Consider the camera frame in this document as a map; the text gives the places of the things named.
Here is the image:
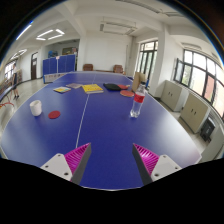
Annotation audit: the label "person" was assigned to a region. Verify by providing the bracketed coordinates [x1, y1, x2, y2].
[11, 64, 20, 100]

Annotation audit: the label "wide dark-framed window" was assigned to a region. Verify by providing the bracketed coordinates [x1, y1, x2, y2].
[173, 49, 224, 118]

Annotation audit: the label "dark brown door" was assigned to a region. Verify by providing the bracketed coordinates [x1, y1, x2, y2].
[30, 52, 39, 81]

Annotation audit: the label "ceiling air conditioner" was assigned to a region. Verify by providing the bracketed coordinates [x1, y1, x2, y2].
[99, 20, 138, 36]

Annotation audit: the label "brown armchair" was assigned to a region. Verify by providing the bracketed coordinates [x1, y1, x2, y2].
[112, 64, 125, 75]
[82, 63, 94, 72]

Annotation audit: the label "tall dark-framed window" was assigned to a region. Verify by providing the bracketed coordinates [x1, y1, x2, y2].
[136, 40, 159, 88]

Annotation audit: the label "grey booklet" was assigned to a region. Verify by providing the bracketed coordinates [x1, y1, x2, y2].
[65, 82, 83, 90]

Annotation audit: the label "clear red-labelled drink bottle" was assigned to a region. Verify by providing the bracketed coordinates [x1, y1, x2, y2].
[129, 83, 147, 119]

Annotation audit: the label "blue partition screen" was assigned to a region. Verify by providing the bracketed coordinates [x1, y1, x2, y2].
[42, 54, 77, 76]

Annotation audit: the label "yellow and blue booklet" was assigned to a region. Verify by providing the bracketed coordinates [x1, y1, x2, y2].
[52, 86, 72, 94]

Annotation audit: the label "low white barrier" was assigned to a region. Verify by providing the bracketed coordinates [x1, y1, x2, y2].
[43, 72, 69, 84]

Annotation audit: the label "red-legged blue table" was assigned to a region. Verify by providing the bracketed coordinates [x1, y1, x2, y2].
[0, 84, 16, 116]

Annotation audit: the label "ceiling lights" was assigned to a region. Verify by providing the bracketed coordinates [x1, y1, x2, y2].
[9, 21, 66, 61]

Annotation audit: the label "flat round red coaster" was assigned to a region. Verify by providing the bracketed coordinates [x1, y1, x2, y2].
[47, 110, 62, 120]

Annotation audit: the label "black paddle case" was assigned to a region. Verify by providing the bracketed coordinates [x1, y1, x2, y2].
[102, 82, 122, 92]

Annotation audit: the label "black bin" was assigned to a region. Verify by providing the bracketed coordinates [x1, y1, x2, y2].
[199, 116, 216, 143]

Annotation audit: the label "brown cardboard box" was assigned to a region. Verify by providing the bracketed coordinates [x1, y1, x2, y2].
[131, 71, 147, 93]

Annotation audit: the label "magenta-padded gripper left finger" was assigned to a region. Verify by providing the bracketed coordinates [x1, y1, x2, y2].
[40, 142, 92, 185]

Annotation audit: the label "yellow book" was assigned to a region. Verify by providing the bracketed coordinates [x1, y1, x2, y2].
[81, 83, 105, 95]

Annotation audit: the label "white cup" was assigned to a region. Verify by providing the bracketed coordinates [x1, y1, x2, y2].
[29, 99, 43, 117]

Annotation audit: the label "white cabinet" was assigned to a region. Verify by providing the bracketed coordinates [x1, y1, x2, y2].
[160, 79, 184, 112]
[179, 92, 212, 134]

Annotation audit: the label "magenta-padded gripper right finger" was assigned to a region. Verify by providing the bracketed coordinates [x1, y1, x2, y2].
[132, 143, 183, 186]

